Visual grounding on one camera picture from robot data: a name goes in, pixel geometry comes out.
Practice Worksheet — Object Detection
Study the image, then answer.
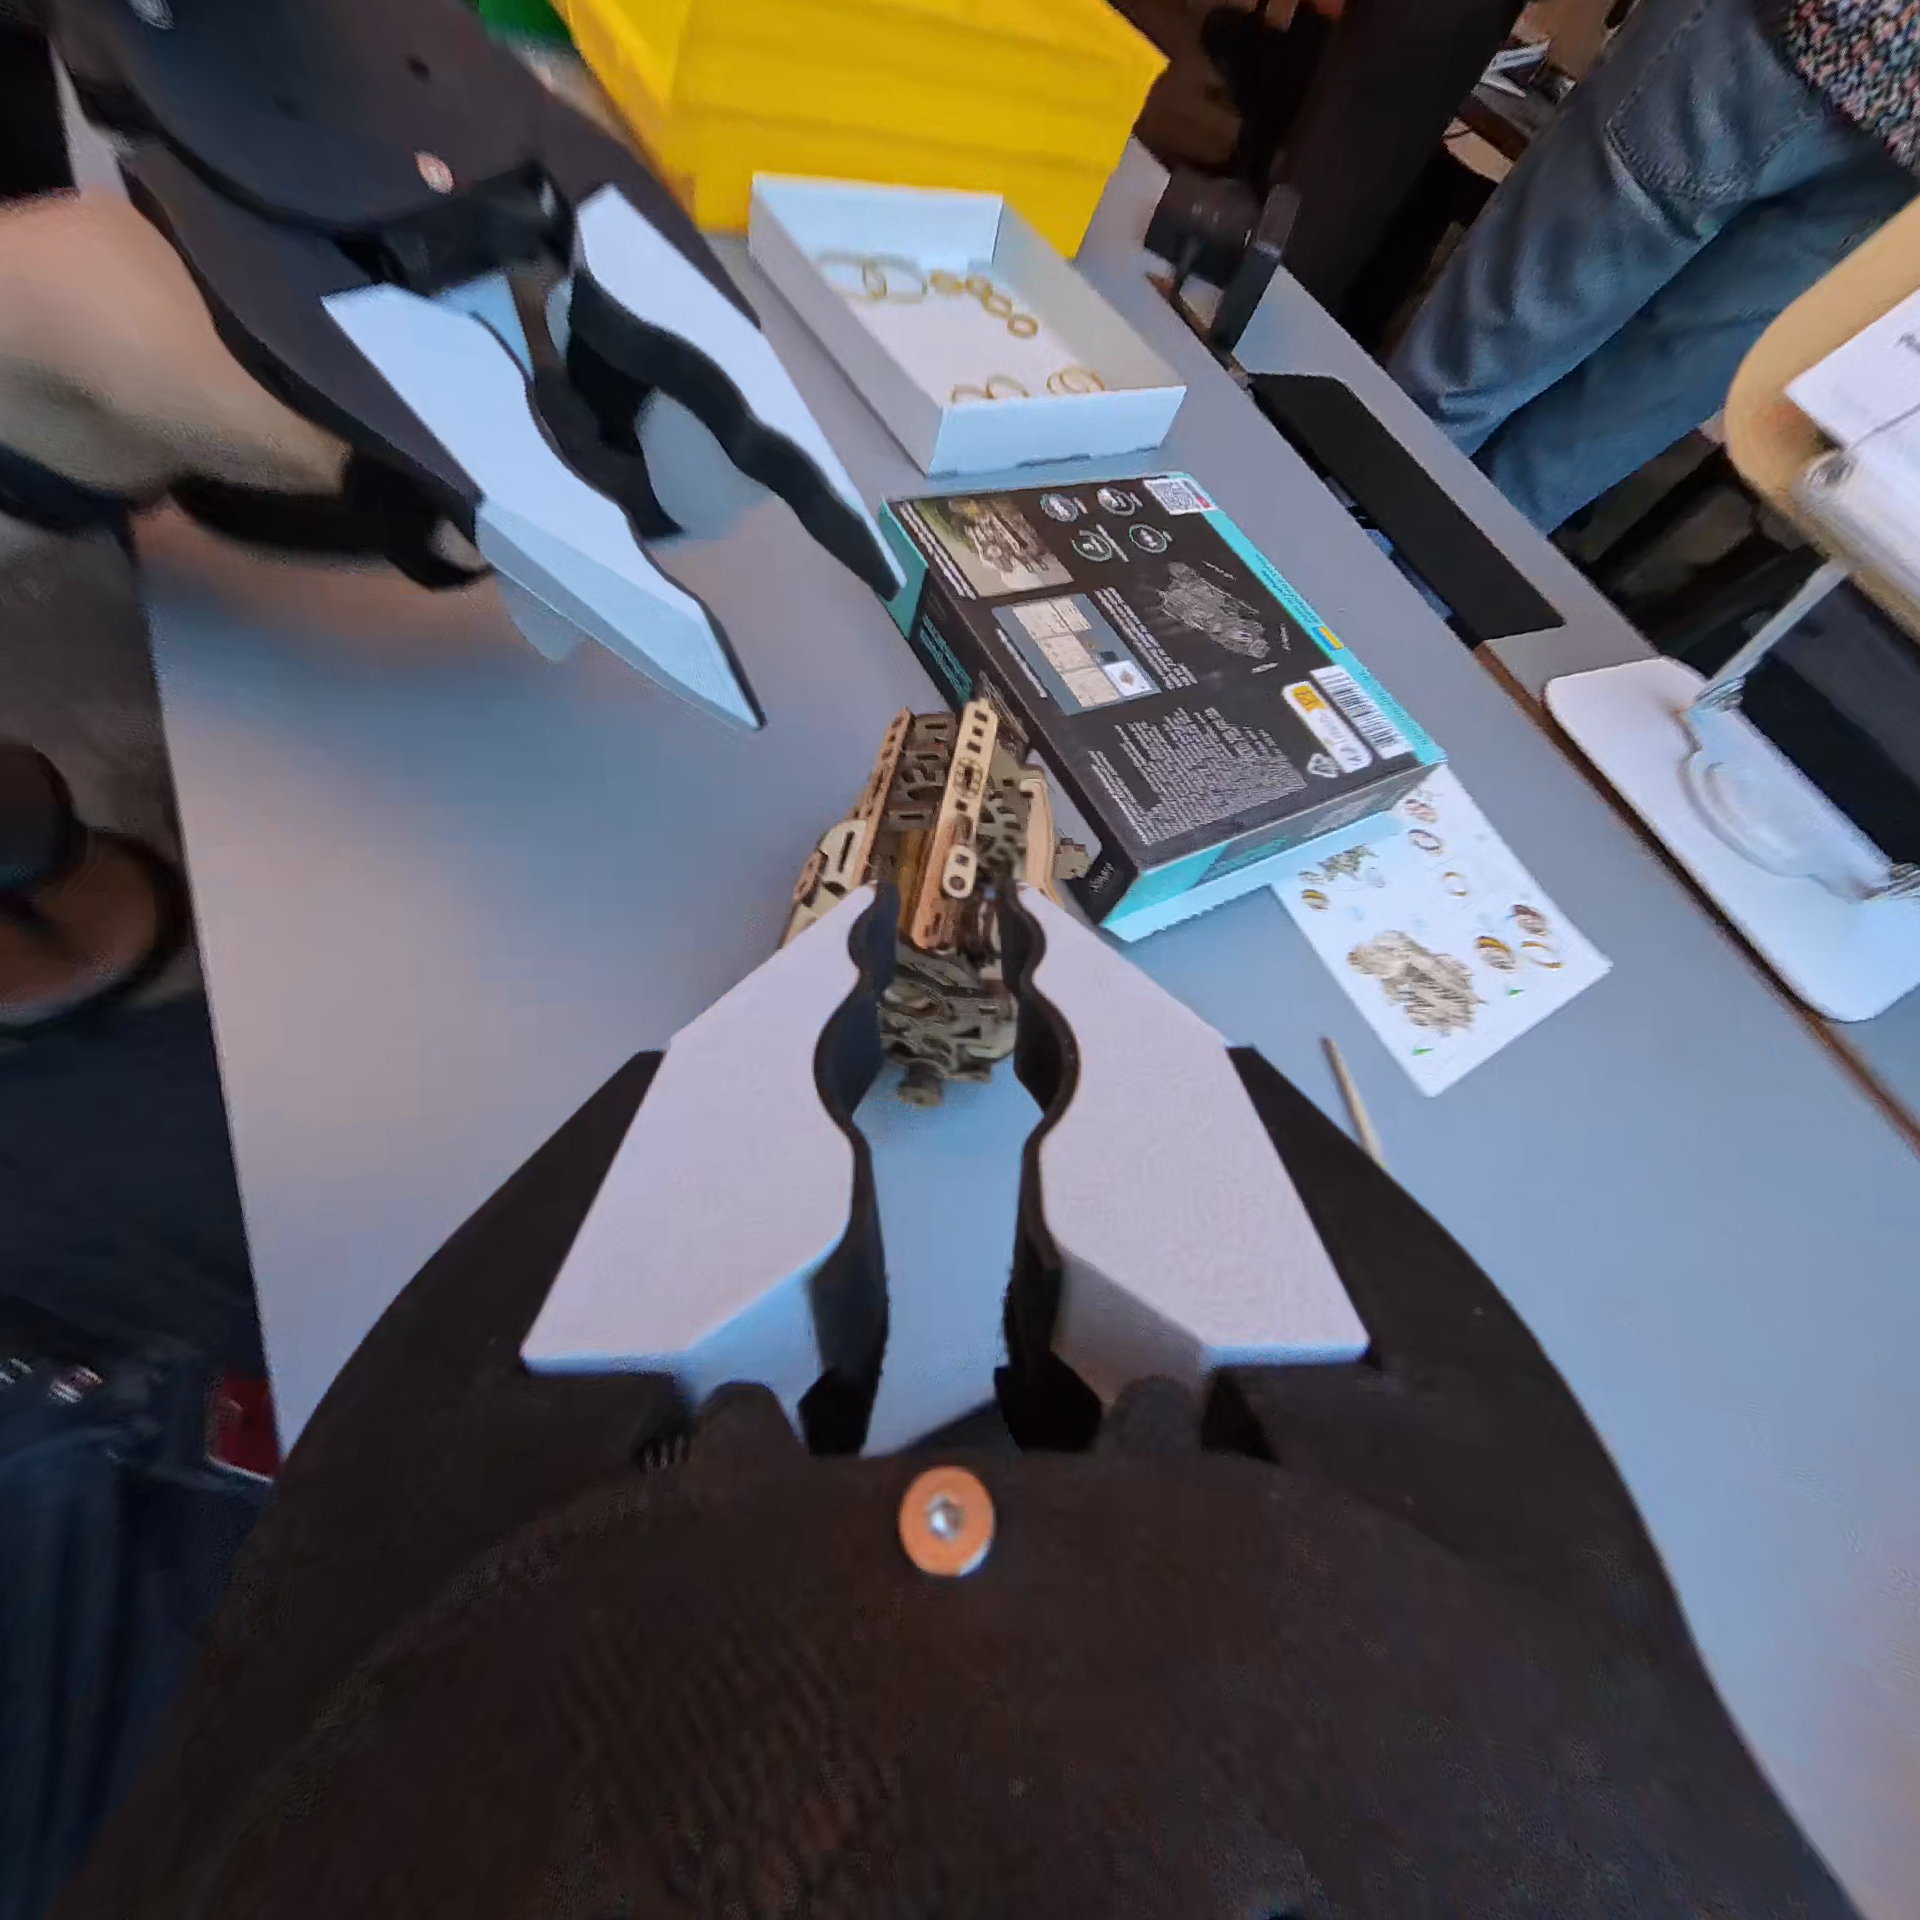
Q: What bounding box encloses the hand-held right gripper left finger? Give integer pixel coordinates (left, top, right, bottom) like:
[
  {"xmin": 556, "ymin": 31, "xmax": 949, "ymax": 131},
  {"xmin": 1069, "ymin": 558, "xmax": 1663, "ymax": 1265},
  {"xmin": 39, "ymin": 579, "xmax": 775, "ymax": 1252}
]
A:
[{"xmin": 520, "ymin": 882, "xmax": 906, "ymax": 1456}]

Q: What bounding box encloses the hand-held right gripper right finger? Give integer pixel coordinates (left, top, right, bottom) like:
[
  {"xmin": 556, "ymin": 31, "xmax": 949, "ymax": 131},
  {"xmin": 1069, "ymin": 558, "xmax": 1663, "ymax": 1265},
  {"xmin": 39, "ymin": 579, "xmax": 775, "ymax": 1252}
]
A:
[{"xmin": 999, "ymin": 884, "xmax": 1373, "ymax": 1455}]

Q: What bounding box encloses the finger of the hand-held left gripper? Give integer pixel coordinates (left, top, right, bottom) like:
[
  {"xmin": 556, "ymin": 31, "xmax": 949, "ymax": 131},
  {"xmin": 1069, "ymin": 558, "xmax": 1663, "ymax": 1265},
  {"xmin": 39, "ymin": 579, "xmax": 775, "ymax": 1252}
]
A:
[
  {"xmin": 564, "ymin": 184, "xmax": 909, "ymax": 603},
  {"xmin": 322, "ymin": 277, "xmax": 771, "ymax": 736}
]

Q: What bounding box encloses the wooden vehicle model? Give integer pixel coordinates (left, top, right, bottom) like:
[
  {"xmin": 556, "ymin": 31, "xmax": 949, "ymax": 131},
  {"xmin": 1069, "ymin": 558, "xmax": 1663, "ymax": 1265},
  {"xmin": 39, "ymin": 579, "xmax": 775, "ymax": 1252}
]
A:
[{"xmin": 781, "ymin": 693, "xmax": 1101, "ymax": 1112}]

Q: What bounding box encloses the black and teal model box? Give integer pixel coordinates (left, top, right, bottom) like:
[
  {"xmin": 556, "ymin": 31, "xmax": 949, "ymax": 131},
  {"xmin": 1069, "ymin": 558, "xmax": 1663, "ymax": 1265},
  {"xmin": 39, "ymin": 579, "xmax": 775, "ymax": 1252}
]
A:
[{"xmin": 876, "ymin": 471, "xmax": 1448, "ymax": 943}]

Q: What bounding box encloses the person's left hand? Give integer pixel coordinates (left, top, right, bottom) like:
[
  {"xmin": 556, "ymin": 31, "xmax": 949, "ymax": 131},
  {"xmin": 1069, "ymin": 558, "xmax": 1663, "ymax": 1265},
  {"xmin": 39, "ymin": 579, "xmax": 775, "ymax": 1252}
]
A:
[{"xmin": 0, "ymin": 192, "xmax": 351, "ymax": 508}]

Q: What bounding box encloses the thin wooden stick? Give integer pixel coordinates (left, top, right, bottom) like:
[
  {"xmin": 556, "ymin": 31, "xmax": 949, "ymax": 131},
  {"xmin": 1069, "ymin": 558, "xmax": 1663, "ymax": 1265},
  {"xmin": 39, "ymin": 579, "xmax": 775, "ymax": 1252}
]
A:
[{"xmin": 1318, "ymin": 1035, "xmax": 1393, "ymax": 1174}]

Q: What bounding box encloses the yellow plastic bin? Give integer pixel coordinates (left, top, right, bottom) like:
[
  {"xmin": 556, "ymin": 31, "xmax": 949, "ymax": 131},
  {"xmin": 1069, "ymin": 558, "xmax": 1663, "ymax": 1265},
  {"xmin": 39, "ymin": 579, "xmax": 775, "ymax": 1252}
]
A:
[{"xmin": 559, "ymin": 0, "xmax": 1173, "ymax": 260}]

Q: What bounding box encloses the white cardboard tray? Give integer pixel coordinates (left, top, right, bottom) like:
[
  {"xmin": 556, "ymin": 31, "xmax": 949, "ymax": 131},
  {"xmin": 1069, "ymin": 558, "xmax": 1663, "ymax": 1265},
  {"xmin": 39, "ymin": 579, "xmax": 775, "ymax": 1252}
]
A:
[{"xmin": 747, "ymin": 171, "xmax": 1189, "ymax": 479}]

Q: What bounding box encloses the group of brass rings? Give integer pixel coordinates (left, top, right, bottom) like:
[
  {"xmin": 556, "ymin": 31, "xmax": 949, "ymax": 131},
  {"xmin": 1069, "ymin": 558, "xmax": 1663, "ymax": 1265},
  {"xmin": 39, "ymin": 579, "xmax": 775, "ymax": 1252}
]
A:
[{"xmin": 818, "ymin": 248, "xmax": 1111, "ymax": 404}]

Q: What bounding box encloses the printed instruction sheet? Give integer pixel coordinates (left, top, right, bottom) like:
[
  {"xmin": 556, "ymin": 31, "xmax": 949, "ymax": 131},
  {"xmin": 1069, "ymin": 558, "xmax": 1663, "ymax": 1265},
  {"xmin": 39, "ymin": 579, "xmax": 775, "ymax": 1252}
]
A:
[{"xmin": 1270, "ymin": 766, "xmax": 1617, "ymax": 1100}]

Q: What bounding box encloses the white flat stand base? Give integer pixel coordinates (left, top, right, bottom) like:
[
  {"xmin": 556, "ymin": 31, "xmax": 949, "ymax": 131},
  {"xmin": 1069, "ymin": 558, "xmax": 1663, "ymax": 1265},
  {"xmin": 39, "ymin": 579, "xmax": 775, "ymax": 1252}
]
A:
[{"xmin": 1547, "ymin": 654, "xmax": 1920, "ymax": 1023}]

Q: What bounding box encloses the clear glass vessel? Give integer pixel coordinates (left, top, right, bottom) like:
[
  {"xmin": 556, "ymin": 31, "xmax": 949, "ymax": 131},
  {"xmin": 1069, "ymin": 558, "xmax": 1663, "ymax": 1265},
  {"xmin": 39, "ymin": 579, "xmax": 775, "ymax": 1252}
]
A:
[{"xmin": 1676, "ymin": 568, "xmax": 1920, "ymax": 905}]

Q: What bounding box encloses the black flat mat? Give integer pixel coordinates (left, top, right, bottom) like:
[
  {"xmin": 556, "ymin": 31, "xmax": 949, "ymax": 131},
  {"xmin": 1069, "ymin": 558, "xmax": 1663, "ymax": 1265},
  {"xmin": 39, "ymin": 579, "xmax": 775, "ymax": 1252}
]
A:
[{"xmin": 1249, "ymin": 370, "xmax": 1570, "ymax": 651}]

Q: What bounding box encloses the person's jeans leg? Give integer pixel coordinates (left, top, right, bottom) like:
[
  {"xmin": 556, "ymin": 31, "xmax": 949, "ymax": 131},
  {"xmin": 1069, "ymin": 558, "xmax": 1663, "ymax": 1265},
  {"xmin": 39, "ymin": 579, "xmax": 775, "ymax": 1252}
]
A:
[{"xmin": 0, "ymin": 1319, "xmax": 285, "ymax": 1920}]

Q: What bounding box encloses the white paper sheet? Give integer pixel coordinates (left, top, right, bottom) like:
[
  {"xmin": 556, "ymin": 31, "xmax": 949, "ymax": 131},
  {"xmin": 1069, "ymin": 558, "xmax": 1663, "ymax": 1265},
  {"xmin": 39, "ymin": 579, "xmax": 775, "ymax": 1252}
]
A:
[{"xmin": 1783, "ymin": 287, "xmax": 1920, "ymax": 504}]

